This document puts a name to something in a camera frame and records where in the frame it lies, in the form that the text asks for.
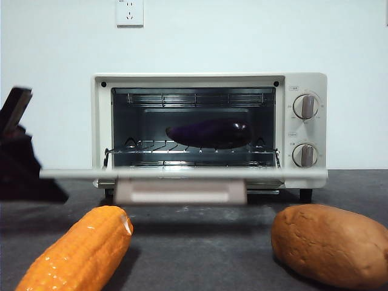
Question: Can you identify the brown potato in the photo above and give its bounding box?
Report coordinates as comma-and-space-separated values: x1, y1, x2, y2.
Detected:
270, 203, 388, 290

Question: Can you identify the orange corn cob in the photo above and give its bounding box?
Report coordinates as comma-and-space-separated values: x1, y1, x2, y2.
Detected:
14, 205, 135, 291

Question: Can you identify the beige oven knob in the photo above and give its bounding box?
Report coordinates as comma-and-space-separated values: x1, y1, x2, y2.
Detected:
292, 142, 320, 169
293, 94, 320, 120

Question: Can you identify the metal heating element guard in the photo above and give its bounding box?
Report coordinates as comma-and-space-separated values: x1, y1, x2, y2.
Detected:
126, 92, 265, 107

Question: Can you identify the purple eggplant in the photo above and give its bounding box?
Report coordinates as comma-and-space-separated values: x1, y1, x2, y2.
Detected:
165, 118, 254, 150

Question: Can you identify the white wall socket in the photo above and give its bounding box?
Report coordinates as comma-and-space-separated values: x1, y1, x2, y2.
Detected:
116, 0, 144, 28

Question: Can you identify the white glass oven door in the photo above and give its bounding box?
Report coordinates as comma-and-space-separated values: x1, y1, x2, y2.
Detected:
39, 167, 329, 207

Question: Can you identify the white toaster oven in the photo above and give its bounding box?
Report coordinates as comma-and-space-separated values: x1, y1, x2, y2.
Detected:
90, 72, 329, 204

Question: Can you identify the metal wire oven rack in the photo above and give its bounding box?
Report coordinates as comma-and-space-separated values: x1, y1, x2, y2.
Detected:
104, 137, 282, 168

